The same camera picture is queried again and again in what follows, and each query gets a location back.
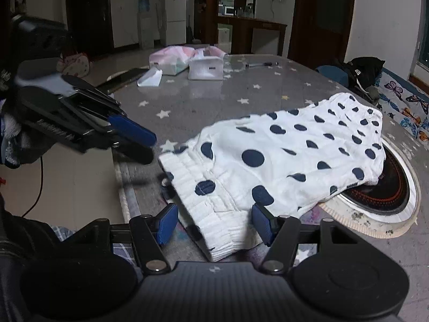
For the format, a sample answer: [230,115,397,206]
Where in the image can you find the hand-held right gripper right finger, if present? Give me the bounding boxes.
[251,202,369,275]

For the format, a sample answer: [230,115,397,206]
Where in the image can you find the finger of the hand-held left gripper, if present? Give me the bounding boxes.
[64,74,157,147]
[110,139,155,166]

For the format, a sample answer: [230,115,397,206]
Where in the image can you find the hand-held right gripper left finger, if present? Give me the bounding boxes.
[67,203,180,275]

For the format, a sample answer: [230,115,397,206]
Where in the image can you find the white navy polka dot pants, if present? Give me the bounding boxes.
[157,92,387,262]

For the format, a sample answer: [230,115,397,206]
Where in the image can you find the person's left hand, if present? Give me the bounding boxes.
[0,100,38,170]

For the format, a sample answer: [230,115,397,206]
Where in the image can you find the black tablet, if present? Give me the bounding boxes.
[95,68,150,96]

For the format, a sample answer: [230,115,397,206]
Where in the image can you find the white tissue pack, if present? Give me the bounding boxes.
[137,67,163,88]

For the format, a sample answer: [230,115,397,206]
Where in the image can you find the grey star-printed tablecloth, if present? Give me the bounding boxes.
[97,54,429,322]

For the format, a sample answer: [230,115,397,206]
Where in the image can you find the dark wooden door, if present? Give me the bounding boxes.
[287,0,357,71]
[65,0,115,59]

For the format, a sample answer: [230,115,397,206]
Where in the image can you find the pink white plastic bag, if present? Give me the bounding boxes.
[148,45,197,76]

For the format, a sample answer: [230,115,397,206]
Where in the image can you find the white plastic box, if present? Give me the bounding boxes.
[188,46,226,81]

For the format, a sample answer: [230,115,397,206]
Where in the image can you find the white water dispenser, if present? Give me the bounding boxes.
[137,0,155,49]

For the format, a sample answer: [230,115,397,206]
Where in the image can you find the white refrigerator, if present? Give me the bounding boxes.
[157,0,187,47]

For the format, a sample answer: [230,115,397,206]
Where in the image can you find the round black induction cooker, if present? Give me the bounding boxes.
[317,134,421,240]

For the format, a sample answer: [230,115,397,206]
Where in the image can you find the person's black jacket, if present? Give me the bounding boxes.
[0,191,68,322]

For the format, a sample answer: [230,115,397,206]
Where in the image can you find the wooden glass cabinet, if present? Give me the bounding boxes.
[194,0,258,46]

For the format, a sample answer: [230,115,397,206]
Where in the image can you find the wooden side table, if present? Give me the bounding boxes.
[218,15,288,56]

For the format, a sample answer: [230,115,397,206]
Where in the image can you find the olive green cloth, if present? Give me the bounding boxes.
[365,85,381,103]

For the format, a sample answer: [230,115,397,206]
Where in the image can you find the black bag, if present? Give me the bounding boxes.
[343,56,386,104]

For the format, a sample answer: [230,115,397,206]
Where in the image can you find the butterfly print pillow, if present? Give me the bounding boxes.
[375,70,429,145]

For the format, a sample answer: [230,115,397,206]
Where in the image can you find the dark window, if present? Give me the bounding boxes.
[407,34,429,94]

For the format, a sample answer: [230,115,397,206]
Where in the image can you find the black cable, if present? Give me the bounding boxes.
[20,156,44,218]

